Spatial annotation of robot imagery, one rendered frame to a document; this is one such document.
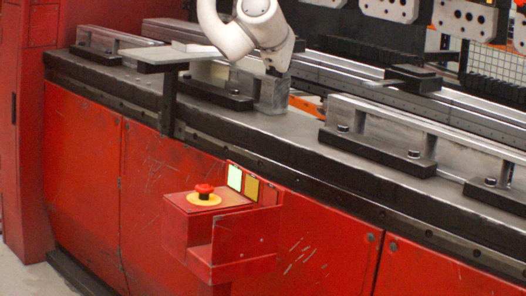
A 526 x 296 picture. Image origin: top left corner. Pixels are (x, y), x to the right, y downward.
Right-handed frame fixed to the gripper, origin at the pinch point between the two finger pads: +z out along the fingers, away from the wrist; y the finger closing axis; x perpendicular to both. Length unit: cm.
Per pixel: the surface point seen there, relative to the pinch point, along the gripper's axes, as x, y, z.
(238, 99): 11.4, -8.9, 8.5
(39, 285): 94, -75, 77
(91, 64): 74, 3, 37
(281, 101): 1.3, -6.4, 11.7
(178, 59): 25.7, -4.1, -1.8
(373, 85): -22.4, -2.3, -0.9
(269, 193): -9.3, -34.7, -19.9
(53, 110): 95, -11, 55
